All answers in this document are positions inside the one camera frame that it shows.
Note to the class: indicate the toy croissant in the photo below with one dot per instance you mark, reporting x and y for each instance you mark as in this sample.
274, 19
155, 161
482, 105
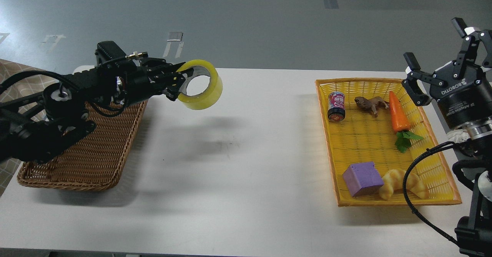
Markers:
393, 180

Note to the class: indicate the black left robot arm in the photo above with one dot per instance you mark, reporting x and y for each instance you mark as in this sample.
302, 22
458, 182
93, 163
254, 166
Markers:
43, 125

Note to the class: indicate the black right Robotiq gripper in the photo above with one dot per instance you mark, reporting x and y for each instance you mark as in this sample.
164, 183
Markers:
462, 100

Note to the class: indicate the orange toy carrot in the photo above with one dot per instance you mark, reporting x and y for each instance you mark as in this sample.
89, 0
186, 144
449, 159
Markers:
401, 125

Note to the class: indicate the brown toy lion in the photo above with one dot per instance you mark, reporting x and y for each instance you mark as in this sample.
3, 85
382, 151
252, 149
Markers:
371, 105

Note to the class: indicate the small drink can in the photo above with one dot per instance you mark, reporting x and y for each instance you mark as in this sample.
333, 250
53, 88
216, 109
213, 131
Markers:
335, 106

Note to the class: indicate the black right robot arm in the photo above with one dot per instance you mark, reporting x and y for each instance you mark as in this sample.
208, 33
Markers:
473, 232

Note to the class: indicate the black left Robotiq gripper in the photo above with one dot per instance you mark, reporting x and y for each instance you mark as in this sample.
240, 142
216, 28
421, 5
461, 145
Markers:
155, 76

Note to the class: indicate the yellow tape roll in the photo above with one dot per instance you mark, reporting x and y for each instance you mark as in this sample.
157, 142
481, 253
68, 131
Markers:
207, 98

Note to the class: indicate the purple cube block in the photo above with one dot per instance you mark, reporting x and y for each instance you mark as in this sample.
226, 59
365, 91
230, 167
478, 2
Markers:
362, 179

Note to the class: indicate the beige checkered cloth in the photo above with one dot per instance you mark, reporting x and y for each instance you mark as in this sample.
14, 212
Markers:
26, 87

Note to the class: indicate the yellow plastic basket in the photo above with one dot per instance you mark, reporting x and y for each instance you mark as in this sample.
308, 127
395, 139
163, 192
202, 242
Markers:
360, 137

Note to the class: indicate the brown wicker basket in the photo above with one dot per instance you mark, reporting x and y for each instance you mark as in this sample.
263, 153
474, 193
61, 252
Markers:
95, 163

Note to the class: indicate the white sneaker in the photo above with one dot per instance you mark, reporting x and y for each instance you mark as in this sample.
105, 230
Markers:
458, 136

